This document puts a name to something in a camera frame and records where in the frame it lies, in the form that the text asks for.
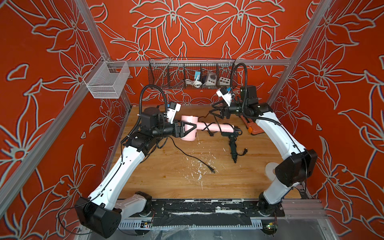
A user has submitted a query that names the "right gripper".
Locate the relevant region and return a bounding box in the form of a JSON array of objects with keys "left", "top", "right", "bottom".
[{"left": 209, "top": 99, "right": 249, "bottom": 121}]

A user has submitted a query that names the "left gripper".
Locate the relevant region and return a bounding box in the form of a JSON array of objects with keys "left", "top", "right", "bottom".
[{"left": 152, "top": 117, "right": 196, "bottom": 140}]

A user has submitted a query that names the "pink hair dryer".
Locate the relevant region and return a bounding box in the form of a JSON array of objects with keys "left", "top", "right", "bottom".
[{"left": 181, "top": 116, "right": 239, "bottom": 141}]

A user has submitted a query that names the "pink dryer black cord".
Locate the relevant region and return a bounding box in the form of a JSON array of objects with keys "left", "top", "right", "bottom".
[{"left": 197, "top": 110, "right": 243, "bottom": 138}]

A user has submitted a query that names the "dark green hair dryer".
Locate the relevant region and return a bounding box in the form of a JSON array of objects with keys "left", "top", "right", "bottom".
[{"left": 221, "top": 132, "right": 239, "bottom": 164}]

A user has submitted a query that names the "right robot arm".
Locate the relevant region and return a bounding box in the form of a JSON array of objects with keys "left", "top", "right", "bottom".
[{"left": 210, "top": 63, "right": 318, "bottom": 217}]

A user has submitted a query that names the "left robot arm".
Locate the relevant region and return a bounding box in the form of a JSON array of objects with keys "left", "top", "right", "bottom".
[{"left": 73, "top": 101, "right": 198, "bottom": 239}]

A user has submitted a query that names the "white socket cube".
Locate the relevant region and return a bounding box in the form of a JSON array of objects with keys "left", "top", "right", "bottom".
[{"left": 219, "top": 77, "right": 232, "bottom": 88}]

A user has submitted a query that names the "white power adapter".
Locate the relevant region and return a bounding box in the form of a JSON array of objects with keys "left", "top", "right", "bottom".
[{"left": 203, "top": 72, "right": 217, "bottom": 87}]

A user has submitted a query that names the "orange tool case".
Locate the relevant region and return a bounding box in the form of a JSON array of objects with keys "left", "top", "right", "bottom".
[{"left": 240, "top": 116, "right": 264, "bottom": 136}]

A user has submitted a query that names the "blue small box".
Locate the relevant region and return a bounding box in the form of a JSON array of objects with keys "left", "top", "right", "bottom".
[{"left": 194, "top": 71, "right": 201, "bottom": 81}]

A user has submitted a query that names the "white tape roll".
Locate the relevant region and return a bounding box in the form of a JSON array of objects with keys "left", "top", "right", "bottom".
[{"left": 265, "top": 162, "right": 279, "bottom": 182}]

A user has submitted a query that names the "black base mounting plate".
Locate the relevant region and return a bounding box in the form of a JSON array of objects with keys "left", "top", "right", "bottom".
[{"left": 119, "top": 199, "right": 285, "bottom": 231}]

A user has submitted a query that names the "clear plastic bin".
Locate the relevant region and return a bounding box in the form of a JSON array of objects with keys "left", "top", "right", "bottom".
[{"left": 84, "top": 62, "right": 131, "bottom": 99}]

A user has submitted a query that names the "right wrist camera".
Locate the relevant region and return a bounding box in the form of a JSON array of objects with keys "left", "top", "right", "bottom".
[{"left": 216, "top": 87, "right": 233, "bottom": 106}]

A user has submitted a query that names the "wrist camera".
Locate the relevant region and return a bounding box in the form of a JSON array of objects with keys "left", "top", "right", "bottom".
[
  {"left": 167, "top": 102, "right": 181, "bottom": 124},
  {"left": 216, "top": 87, "right": 233, "bottom": 106}
]

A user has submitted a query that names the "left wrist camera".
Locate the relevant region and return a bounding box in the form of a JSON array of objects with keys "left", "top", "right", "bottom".
[{"left": 167, "top": 102, "right": 181, "bottom": 124}]

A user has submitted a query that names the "black wire wall basket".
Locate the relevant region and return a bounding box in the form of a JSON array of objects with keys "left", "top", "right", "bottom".
[{"left": 148, "top": 57, "right": 238, "bottom": 90}]

